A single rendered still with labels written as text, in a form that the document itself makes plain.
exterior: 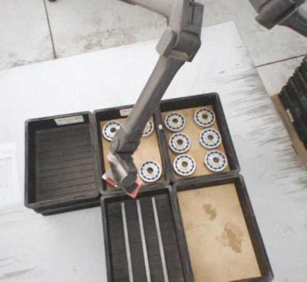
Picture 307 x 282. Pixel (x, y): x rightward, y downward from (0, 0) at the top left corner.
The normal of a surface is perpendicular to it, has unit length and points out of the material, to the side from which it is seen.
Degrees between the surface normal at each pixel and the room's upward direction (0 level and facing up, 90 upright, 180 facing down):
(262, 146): 0
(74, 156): 0
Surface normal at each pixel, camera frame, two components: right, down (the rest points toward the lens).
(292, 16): 0.20, 0.87
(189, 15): 0.61, 0.10
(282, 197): -0.01, -0.41
